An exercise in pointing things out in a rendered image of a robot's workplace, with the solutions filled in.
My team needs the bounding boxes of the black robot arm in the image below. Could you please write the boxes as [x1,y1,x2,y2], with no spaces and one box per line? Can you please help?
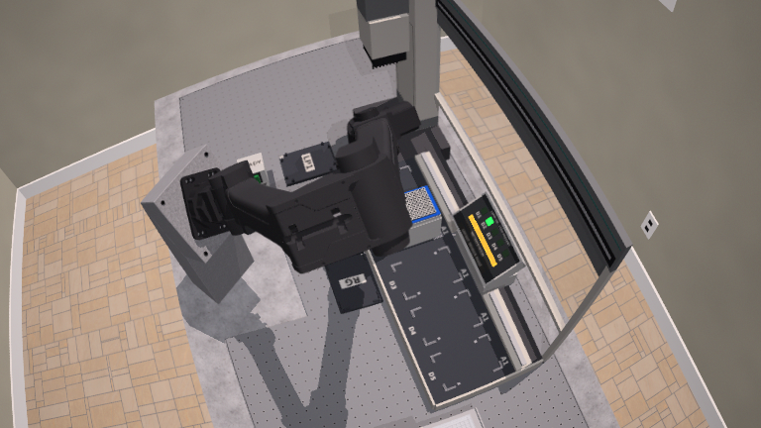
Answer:
[180,101,421,274]

